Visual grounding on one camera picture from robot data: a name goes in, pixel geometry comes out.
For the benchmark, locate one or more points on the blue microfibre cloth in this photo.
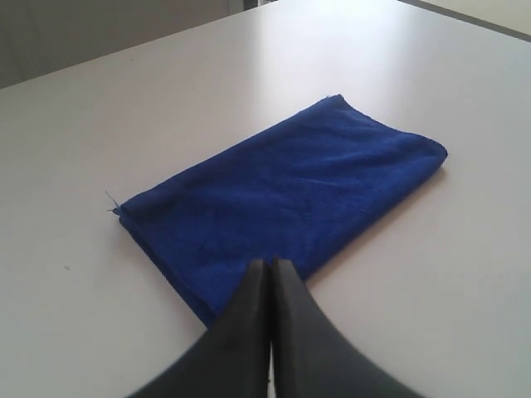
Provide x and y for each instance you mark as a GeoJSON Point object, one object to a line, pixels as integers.
{"type": "Point", "coordinates": [301, 190]}

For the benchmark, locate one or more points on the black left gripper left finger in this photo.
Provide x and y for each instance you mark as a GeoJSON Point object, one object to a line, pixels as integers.
{"type": "Point", "coordinates": [232, 358]}

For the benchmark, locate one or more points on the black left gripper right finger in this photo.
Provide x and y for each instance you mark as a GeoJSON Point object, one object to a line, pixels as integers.
{"type": "Point", "coordinates": [311, 358]}

